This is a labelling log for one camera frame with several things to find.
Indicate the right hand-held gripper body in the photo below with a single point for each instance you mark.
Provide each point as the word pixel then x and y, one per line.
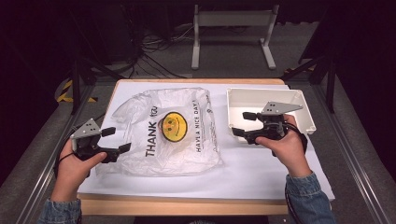
pixel 271 124

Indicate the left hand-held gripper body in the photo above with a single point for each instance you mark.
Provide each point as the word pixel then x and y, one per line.
pixel 90 149

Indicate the translucent printed plastic bag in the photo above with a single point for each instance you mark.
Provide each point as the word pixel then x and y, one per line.
pixel 186 155

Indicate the person's left hand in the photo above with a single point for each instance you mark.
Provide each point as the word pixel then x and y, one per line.
pixel 73 169

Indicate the person's right hand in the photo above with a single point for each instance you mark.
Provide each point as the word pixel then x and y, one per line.
pixel 289 152

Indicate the white plastic tray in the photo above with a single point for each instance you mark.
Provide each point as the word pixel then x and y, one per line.
pixel 249 99

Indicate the white paper sheet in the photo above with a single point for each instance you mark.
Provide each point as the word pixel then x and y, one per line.
pixel 249 177

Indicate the black tripod stand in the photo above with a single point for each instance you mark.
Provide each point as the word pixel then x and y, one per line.
pixel 75 87
pixel 330 90

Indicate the wooden table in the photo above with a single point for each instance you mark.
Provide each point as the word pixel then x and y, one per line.
pixel 186 207

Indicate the white metal stand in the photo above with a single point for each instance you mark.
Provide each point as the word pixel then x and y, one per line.
pixel 233 18

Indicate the aluminium frame rail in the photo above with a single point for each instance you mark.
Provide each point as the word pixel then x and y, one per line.
pixel 46 168
pixel 351 168

